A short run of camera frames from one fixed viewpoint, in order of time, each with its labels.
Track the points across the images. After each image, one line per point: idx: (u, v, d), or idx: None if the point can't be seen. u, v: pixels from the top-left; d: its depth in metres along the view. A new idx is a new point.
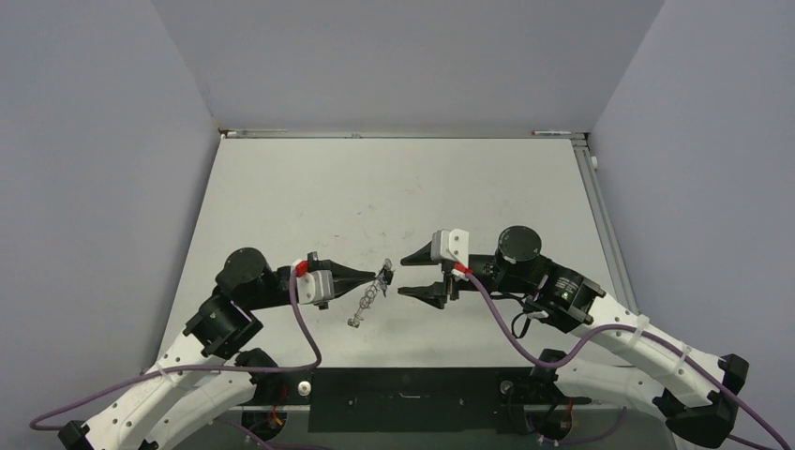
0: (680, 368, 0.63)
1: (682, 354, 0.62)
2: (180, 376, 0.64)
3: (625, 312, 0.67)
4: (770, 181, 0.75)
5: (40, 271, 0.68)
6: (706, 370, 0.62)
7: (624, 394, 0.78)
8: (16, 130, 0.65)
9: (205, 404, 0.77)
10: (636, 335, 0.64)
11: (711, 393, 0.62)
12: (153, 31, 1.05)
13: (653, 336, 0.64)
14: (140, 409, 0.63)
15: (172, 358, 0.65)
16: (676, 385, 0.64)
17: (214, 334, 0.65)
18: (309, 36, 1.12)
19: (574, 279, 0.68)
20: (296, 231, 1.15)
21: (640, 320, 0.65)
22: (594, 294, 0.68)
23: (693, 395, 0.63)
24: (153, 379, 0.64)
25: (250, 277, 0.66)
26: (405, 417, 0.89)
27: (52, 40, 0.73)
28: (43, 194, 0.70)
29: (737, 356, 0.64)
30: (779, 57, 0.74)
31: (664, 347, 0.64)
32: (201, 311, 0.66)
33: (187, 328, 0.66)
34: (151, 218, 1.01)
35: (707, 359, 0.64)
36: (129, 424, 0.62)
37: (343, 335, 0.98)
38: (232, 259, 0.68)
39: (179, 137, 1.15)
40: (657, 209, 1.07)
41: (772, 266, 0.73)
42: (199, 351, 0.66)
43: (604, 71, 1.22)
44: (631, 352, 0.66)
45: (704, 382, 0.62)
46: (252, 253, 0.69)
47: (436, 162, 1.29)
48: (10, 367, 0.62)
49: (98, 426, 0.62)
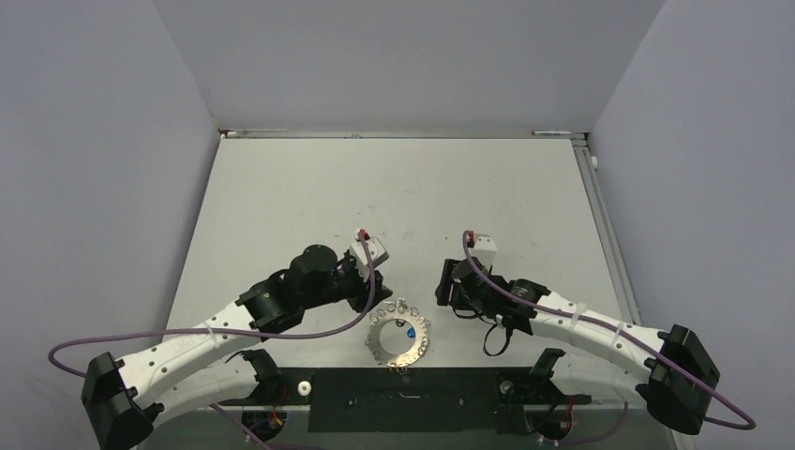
0: (617, 342, 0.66)
1: (613, 328, 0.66)
2: (224, 339, 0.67)
3: (569, 305, 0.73)
4: (770, 180, 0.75)
5: (40, 268, 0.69)
6: (640, 339, 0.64)
7: (612, 384, 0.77)
8: (17, 127, 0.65)
9: (212, 384, 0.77)
10: (573, 320, 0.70)
11: (647, 360, 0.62)
12: (153, 30, 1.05)
13: (589, 318, 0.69)
14: (179, 358, 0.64)
15: (220, 322, 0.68)
16: (624, 362, 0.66)
17: (261, 312, 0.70)
18: (308, 35, 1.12)
19: (523, 284, 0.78)
20: (296, 231, 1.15)
21: (577, 307, 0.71)
22: (542, 293, 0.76)
23: (637, 366, 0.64)
24: (198, 335, 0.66)
25: (322, 270, 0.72)
26: (405, 416, 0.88)
27: (49, 39, 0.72)
28: (41, 192, 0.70)
29: (680, 325, 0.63)
30: (777, 55, 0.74)
31: (600, 326, 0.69)
32: (255, 290, 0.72)
33: (240, 299, 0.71)
34: (152, 217, 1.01)
35: (652, 334, 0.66)
36: (164, 370, 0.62)
37: (344, 336, 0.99)
38: (309, 249, 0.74)
39: (179, 136, 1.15)
40: (658, 209, 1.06)
41: (773, 264, 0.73)
42: (246, 322, 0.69)
43: (604, 71, 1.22)
44: (577, 337, 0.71)
45: (641, 352, 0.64)
46: (329, 251, 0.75)
47: (436, 162, 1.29)
48: (11, 365, 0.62)
49: (132, 365, 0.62)
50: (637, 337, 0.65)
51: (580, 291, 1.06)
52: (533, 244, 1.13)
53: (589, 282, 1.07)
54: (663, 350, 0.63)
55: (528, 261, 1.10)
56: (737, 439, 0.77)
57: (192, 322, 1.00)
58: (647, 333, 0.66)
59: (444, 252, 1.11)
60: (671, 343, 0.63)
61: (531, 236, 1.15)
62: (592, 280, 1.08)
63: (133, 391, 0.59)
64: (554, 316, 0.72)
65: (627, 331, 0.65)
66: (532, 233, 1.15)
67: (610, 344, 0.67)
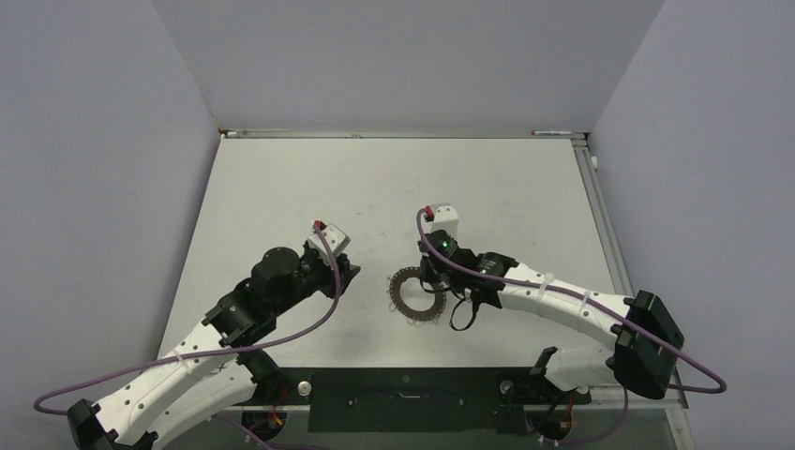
0: (585, 310, 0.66)
1: (580, 296, 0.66)
2: (197, 363, 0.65)
3: (537, 275, 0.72)
4: (769, 178, 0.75)
5: (40, 267, 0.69)
6: (607, 307, 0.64)
7: (590, 365, 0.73)
8: (18, 127, 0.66)
9: (205, 398, 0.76)
10: (540, 290, 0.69)
11: (613, 327, 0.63)
12: (153, 31, 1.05)
13: (556, 289, 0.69)
14: (154, 392, 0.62)
15: (189, 346, 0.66)
16: (592, 330, 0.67)
17: (230, 327, 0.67)
18: (308, 36, 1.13)
19: (491, 258, 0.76)
20: (295, 231, 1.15)
21: (546, 276, 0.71)
22: (510, 266, 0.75)
23: (604, 336, 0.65)
24: (169, 364, 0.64)
25: (286, 272, 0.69)
26: (405, 416, 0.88)
27: (50, 39, 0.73)
28: (42, 191, 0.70)
29: (644, 291, 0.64)
30: (776, 54, 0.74)
31: (565, 293, 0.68)
32: (220, 306, 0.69)
33: (206, 319, 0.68)
34: (152, 217, 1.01)
35: (617, 300, 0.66)
36: (142, 406, 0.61)
37: (343, 335, 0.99)
38: (269, 254, 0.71)
39: (179, 136, 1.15)
40: (658, 209, 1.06)
41: (772, 264, 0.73)
42: (215, 340, 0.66)
43: (604, 71, 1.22)
44: (546, 308, 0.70)
45: (608, 319, 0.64)
46: (291, 253, 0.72)
47: (436, 163, 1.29)
48: (11, 365, 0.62)
49: (109, 406, 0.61)
50: (604, 306, 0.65)
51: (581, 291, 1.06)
52: (533, 243, 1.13)
53: (589, 283, 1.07)
54: (630, 314, 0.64)
55: (527, 260, 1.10)
56: (738, 440, 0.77)
57: (192, 321, 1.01)
58: (614, 301, 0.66)
59: None
60: (637, 308, 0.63)
61: (531, 236, 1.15)
62: (592, 281, 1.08)
63: (113, 434, 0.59)
64: (522, 287, 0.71)
65: (595, 300, 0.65)
66: (533, 233, 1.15)
67: (578, 313, 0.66)
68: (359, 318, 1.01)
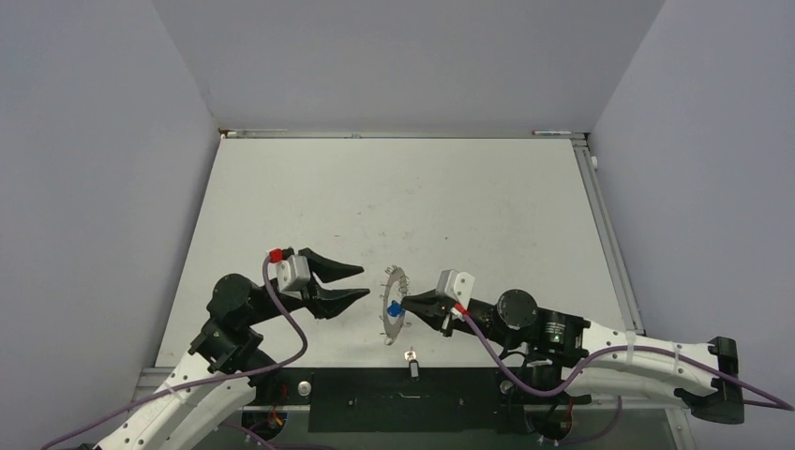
0: (678, 367, 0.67)
1: (673, 354, 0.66)
2: (189, 392, 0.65)
3: (614, 333, 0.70)
4: (768, 179, 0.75)
5: (39, 267, 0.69)
6: (701, 363, 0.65)
7: (642, 387, 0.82)
8: (16, 127, 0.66)
9: (206, 415, 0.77)
10: (629, 352, 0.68)
11: (713, 381, 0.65)
12: (152, 31, 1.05)
13: (643, 347, 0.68)
14: (152, 426, 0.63)
15: (180, 376, 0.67)
16: (682, 382, 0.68)
17: (217, 352, 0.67)
18: (308, 37, 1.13)
19: (561, 320, 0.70)
20: (296, 231, 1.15)
21: (627, 336, 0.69)
22: (582, 327, 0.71)
23: (699, 386, 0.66)
24: (162, 397, 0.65)
25: (236, 305, 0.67)
26: (405, 416, 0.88)
27: (47, 39, 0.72)
28: (40, 191, 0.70)
29: (723, 338, 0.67)
30: (778, 53, 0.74)
31: (654, 352, 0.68)
32: (203, 332, 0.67)
33: (192, 347, 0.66)
34: (152, 218, 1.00)
35: (700, 350, 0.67)
36: (142, 442, 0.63)
37: (344, 335, 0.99)
38: (217, 289, 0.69)
39: (179, 136, 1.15)
40: (657, 209, 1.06)
41: (772, 264, 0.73)
42: (204, 367, 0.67)
43: (604, 71, 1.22)
44: (634, 367, 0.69)
45: (704, 372, 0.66)
46: (239, 278, 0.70)
47: (437, 163, 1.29)
48: (11, 367, 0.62)
49: (110, 446, 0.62)
50: (694, 359, 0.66)
51: (580, 291, 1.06)
52: (534, 243, 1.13)
53: (591, 283, 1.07)
54: (718, 364, 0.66)
55: (528, 260, 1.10)
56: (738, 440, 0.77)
57: (192, 322, 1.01)
58: (697, 350, 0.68)
59: (445, 251, 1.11)
60: (724, 358, 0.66)
61: (532, 235, 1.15)
62: (593, 281, 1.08)
63: None
64: (607, 352, 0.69)
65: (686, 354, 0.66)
66: (533, 232, 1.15)
67: (672, 369, 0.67)
68: (360, 318, 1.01)
